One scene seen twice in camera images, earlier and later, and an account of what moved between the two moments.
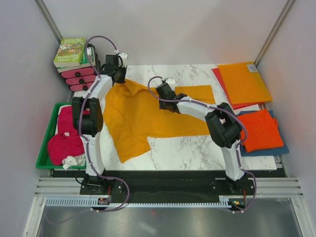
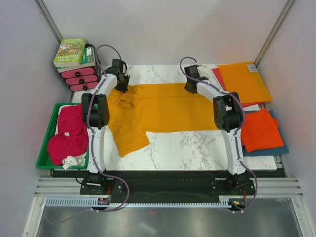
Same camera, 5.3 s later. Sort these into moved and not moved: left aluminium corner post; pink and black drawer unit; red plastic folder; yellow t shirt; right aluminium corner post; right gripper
Moved: yellow t shirt; right gripper
Not moved: right aluminium corner post; pink and black drawer unit; red plastic folder; left aluminium corner post
